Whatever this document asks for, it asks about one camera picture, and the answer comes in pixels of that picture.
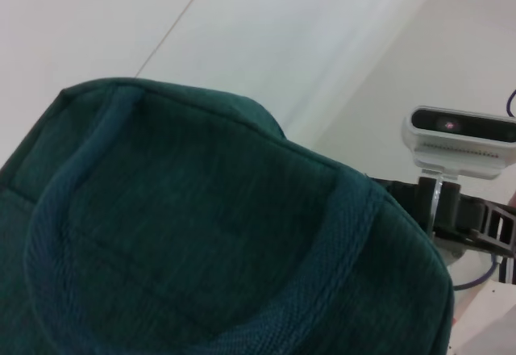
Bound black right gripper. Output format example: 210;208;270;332
369;176;516;259

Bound dark teal insulated lunch bag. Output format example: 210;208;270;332
0;76;456;355

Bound dark right gripper cable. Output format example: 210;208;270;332
453;252;501;291

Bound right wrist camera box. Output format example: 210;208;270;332
401;104;516;233

